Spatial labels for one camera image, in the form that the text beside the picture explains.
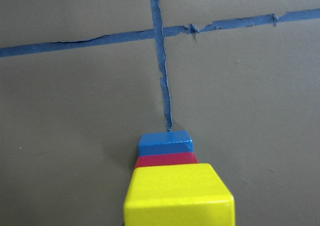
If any red wooden block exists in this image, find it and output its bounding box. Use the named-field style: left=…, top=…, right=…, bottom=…
left=134, top=152, right=199, bottom=169

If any blue wooden block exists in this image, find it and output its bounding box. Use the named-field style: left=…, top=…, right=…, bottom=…
left=138, top=130, right=194, bottom=156

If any yellow wooden block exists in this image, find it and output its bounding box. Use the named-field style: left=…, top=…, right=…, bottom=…
left=123, top=163, right=236, bottom=226

